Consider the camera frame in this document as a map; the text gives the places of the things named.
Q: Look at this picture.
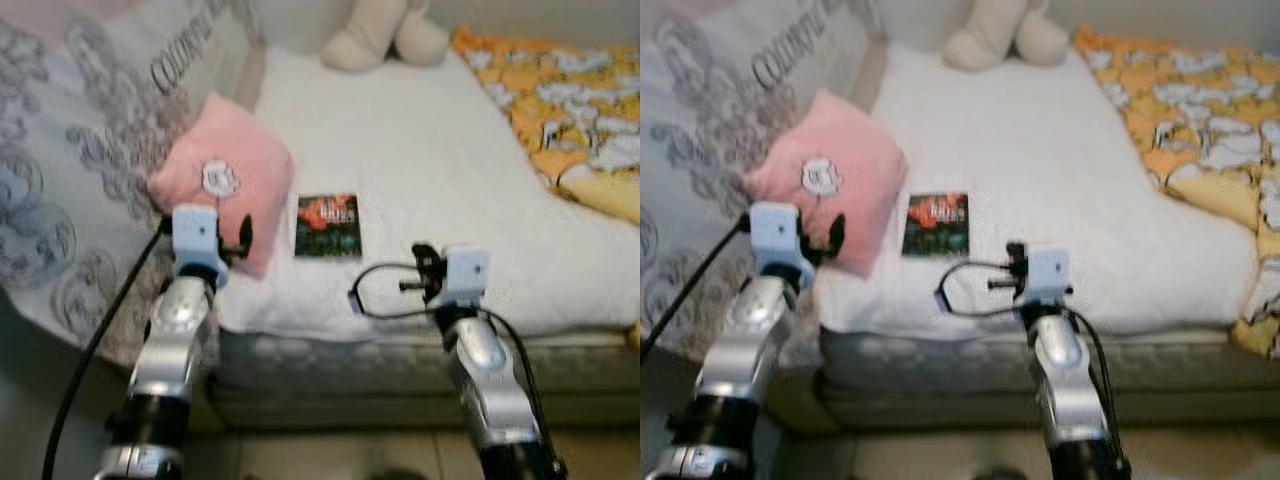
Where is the dark red cover book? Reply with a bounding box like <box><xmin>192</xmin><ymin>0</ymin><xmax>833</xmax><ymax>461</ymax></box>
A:
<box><xmin>295</xmin><ymin>193</ymin><xmax>361</xmax><ymax>259</ymax></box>
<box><xmin>902</xmin><ymin>192</ymin><xmax>969</xmax><ymax>257</ymax></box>

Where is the pink pillow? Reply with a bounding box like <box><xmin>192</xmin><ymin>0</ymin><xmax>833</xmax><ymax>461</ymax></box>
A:
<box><xmin>745</xmin><ymin>90</ymin><xmax>909</xmax><ymax>279</ymax></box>
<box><xmin>148</xmin><ymin>92</ymin><xmax>296</xmax><ymax>279</ymax></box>

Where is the yellow cartoon print duvet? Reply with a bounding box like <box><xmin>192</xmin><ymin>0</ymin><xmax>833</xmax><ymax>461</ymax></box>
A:
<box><xmin>1072</xmin><ymin>25</ymin><xmax>1280</xmax><ymax>361</ymax></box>
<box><xmin>452</xmin><ymin>25</ymin><xmax>641</xmax><ymax>226</ymax></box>

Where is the white quilted bed sheet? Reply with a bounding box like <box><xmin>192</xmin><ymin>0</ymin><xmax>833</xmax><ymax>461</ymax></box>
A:
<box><xmin>815</xmin><ymin>45</ymin><xmax>1261</xmax><ymax>336</ymax></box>
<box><xmin>215</xmin><ymin>45</ymin><xmax>641</xmax><ymax>341</ymax></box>

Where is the beige quilted mattress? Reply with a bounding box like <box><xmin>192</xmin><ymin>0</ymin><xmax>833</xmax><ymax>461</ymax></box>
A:
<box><xmin>815</xmin><ymin>325</ymin><xmax>1280</xmax><ymax>393</ymax></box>
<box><xmin>215</xmin><ymin>325</ymin><xmax>641</xmax><ymax>393</ymax></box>

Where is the white grey paisley quilt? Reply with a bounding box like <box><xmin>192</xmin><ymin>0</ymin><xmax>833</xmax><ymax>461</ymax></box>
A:
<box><xmin>640</xmin><ymin>0</ymin><xmax>886</xmax><ymax>366</ymax></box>
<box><xmin>0</xmin><ymin>0</ymin><xmax>266</xmax><ymax>366</ymax></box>

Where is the beige plush toy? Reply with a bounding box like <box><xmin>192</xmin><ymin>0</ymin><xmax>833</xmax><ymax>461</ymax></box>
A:
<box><xmin>942</xmin><ymin>0</ymin><xmax>1071</xmax><ymax>71</ymax></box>
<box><xmin>320</xmin><ymin>0</ymin><xmax>451</xmax><ymax>73</ymax></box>

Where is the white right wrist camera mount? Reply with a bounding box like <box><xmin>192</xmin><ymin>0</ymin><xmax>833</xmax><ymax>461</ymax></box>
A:
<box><xmin>443</xmin><ymin>247</ymin><xmax>491</xmax><ymax>311</ymax></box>
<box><xmin>1025</xmin><ymin>248</ymin><xmax>1071</xmax><ymax>306</ymax></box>

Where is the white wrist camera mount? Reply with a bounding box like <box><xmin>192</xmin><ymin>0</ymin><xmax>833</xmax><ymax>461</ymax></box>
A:
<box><xmin>748</xmin><ymin>200</ymin><xmax>806</xmax><ymax>286</ymax></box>
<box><xmin>443</xmin><ymin>247</ymin><xmax>491</xmax><ymax>311</ymax></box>
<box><xmin>170</xmin><ymin>203</ymin><xmax>226</xmax><ymax>286</ymax></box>
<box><xmin>1025</xmin><ymin>248</ymin><xmax>1071</xmax><ymax>306</ymax></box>

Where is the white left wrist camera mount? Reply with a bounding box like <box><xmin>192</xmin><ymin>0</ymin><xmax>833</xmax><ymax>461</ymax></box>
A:
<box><xmin>748</xmin><ymin>200</ymin><xmax>806</xmax><ymax>286</ymax></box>
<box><xmin>170</xmin><ymin>203</ymin><xmax>226</xmax><ymax>286</ymax></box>

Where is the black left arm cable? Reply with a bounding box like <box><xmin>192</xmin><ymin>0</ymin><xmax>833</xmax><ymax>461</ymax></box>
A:
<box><xmin>42</xmin><ymin>218</ymin><xmax>173</xmax><ymax>480</ymax></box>
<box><xmin>640</xmin><ymin>215</ymin><xmax>751</xmax><ymax>353</ymax></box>

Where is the beige bed frame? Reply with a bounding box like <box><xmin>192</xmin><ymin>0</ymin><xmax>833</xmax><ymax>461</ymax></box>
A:
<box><xmin>790</xmin><ymin>385</ymin><xmax>1280</xmax><ymax>433</ymax></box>
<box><xmin>205</xmin><ymin>385</ymin><xmax>641</xmax><ymax>433</ymax></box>

